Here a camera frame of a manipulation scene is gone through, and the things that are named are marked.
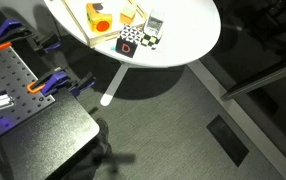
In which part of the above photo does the black white cube letter D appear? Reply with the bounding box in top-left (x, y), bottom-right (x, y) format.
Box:
top-left (115, 23), bottom-right (145, 59)

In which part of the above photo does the white grey box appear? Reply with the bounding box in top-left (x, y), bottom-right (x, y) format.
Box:
top-left (143, 9), bottom-right (166, 37)

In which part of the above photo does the wooden tray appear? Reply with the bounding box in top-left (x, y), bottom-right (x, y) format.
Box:
top-left (62, 0), bottom-right (149, 49)

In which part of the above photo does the white table base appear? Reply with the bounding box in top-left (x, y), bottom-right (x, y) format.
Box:
top-left (99, 62), bottom-right (131, 107)

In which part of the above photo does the green black checkered cube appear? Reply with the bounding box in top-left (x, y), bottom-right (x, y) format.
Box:
top-left (140, 32), bottom-right (161, 51)

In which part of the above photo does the small orange yellow block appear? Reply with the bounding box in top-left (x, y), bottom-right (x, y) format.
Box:
top-left (119, 6), bottom-right (138, 26)

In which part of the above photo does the orange yellow cube red circle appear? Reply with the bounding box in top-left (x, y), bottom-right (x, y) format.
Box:
top-left (85, 2), bottom-right (114, 34)

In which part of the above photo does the orange blue clamp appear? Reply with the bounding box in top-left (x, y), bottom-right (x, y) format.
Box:
top-left (26, 67), bottom-right (98, 98)

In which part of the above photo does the black floor hatch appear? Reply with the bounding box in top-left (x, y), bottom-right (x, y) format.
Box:
top-left (206, 114), bottom-right (250, 168)

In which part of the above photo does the black cart top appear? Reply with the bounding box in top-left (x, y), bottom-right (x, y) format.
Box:
top-left (0, 3), bottom-right (101, 180)

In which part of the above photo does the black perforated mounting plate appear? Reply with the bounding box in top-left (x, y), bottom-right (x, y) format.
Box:
top-left (0, 34), bottom-right (56, 147)

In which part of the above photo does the dark metal rail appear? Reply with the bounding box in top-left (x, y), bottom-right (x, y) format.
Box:
top-left (220, 57), bottom-right (286, 102)

